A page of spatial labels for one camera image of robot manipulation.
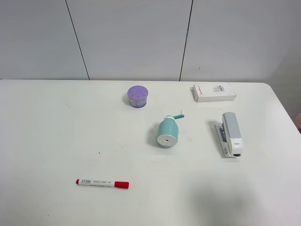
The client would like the teal pencil sharpener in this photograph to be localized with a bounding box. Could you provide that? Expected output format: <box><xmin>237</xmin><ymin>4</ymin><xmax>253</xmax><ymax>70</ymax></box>
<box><xmin>157</xmin><ymin>110</ymin><xmax>184</xmax><ymax>148</ymax></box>

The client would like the grey white stapler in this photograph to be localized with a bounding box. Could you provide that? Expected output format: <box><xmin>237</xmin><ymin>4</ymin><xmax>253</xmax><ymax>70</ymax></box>
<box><xmin>215</xmin><ymin>112</ymin><xmax>244</xmax><ymax>158</ymax></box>

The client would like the purple lidded round container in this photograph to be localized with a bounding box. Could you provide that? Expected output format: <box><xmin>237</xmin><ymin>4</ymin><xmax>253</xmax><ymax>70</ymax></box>
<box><xmin>127</xmin><ymin>85</ymin><xmax>149</xmax><ymax>108</ymax></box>

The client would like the white staples box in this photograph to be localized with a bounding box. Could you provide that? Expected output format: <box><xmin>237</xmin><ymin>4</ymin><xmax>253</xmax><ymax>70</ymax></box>
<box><xmin>191</xmin><ymin>82</ymin><xmax>236</xmax><ymax>103</ymax></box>

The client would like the red whiteboard marker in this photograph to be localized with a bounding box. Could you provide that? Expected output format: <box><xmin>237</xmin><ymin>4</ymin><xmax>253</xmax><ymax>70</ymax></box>
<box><xmin>76</xmin><ymin>179</ymin><xmax>129</xmax><ymax>189</ymax></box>

